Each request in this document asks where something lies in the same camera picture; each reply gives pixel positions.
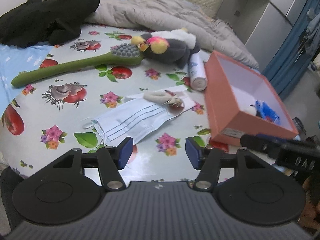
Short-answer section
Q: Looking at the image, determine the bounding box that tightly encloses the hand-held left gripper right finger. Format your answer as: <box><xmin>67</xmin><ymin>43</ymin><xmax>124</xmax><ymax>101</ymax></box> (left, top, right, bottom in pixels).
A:
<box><xmin>185</xmin><ymin>137</ymin><xmax>283</xmax><ymax>191</ymax></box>

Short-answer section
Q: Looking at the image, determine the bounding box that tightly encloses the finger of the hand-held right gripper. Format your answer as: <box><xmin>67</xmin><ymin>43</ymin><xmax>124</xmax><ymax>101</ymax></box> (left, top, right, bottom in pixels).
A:
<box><xmin>240</xmin><ymin>133</ymin><xmax>283</xmax><ymax>158</ymax></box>

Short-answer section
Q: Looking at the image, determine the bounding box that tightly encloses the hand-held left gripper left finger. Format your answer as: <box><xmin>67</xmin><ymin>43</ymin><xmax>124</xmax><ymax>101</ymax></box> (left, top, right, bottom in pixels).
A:
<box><xmin>32</xmin><ymin>137</ymin><xmax>134</xmax><ymax>192</ymax></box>

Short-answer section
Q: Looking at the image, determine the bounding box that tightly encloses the blue face mask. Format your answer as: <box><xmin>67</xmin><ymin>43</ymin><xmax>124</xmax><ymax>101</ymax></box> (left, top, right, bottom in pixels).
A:
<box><xmin>90</xmin><ymin>97</ymin><xmax>176</xmax><ymax>146</ymax></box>

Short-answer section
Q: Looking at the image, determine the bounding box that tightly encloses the blue plastic packet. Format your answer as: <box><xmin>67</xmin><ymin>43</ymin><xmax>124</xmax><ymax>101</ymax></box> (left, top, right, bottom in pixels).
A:
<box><xmin>254</xmin><ymin>100</ymin><xmax>281</xmax><ymax>125</ymax></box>

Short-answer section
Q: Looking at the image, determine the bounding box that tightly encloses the white tissue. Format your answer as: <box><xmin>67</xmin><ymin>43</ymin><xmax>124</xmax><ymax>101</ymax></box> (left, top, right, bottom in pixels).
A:
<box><xmin>124</xmin><ymin>85</ymin><xmax>196</xmax><ymax>117</ymax></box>

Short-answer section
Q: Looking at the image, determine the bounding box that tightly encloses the orange cardboard box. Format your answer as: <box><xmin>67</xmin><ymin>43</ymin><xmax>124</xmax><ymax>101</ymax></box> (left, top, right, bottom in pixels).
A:
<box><xmin>204</xmin><ymin>50</ymin><xmax>299</xmax><ymax>141</ymax></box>

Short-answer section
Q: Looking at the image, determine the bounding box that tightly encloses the person's right hand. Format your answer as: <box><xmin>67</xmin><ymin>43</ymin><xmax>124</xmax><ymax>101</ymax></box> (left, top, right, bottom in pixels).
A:
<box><xmin>300</xmin><ymin>176</ymin><xmax>320</xmax><ymax>230</ymax></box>

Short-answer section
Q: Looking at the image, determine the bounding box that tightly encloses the pink box lid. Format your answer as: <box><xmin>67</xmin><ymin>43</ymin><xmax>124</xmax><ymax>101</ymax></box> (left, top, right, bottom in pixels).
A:
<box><xmin>209</xmin><ymin>132</ymin><xmax>242</xmax><ymax>147</ymax></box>

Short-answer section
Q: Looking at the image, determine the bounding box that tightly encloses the floral printed mat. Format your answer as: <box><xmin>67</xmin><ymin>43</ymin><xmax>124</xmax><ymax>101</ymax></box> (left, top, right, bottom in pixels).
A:
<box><xmin>0</xmin><ymin>24</ymin><xmax>250</xmax><ymax>183</ymax></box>

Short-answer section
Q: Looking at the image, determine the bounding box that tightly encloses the white spray can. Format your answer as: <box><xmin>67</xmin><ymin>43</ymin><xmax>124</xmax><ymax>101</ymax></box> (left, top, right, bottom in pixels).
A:
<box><xmin>188</xmin><ymin>54</ymin><xmax>208</xmax><ymax>91</ymax></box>

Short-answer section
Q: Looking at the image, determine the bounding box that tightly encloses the blue curtain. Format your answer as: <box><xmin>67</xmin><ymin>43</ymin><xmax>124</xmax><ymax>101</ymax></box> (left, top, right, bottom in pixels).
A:
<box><xmin>262</xmin><ymin>0</ymin><xmax>320</xmax><ymax>101</ymax></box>

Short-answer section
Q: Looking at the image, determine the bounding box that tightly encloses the green massage brush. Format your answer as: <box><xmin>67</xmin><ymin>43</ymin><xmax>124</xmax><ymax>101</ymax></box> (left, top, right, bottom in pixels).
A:
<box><xmin>11</xmin><ymin>42</ymin><xmax>144</xmax><ymax>88</ymax></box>

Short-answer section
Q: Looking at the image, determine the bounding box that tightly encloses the grey white plush toy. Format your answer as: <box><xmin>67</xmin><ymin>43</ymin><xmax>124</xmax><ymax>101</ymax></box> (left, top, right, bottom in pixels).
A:
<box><xmin>139</xmin><ymin>27</ymin><xmax>201</xmax><ymax>69</ymax></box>

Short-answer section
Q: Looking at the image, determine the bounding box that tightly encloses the yellow pink pompom toy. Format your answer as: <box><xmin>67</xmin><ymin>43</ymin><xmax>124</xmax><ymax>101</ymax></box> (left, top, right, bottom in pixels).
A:
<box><xmin>131</xmin><ymin>35</ymin><xmax>171</xmax><ymax>55</ymax></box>

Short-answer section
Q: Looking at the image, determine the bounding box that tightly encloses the hanging denim garment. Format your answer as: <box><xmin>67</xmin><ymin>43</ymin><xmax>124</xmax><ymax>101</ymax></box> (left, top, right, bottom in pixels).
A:
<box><xmin>303</xmin><ymin>7</ymin><xmax>320</xmax><ymax>55</ymax></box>

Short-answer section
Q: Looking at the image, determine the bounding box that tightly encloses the white cabinet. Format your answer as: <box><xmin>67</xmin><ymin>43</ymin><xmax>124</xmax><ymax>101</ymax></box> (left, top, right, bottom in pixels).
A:
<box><xmin>216</xmin><ymin>0</ymin><xmax>312</xmax><ymax>46</ymax></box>

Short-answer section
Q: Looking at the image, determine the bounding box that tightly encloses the grey duvet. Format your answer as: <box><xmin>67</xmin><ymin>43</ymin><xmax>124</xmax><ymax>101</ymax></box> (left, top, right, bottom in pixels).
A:
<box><xmin>84</xmin><ymin>0</ymin><xmax>259</xmax><ymax>69</ymax></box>

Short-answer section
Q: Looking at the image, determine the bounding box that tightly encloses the light blue bedsheet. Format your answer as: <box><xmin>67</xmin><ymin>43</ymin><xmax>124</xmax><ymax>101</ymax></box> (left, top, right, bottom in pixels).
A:
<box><xmin>0</xmin><ymin>42</ymin><xmax>56</xmax><ymax>105</ymax></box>

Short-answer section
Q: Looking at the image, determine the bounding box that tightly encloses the black clothing pile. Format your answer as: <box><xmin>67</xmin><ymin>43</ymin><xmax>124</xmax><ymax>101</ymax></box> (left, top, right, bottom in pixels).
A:
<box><xmin>0</xmin><ymin>0</ymin><xmax>101</xmax><ymax>48</ymax></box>

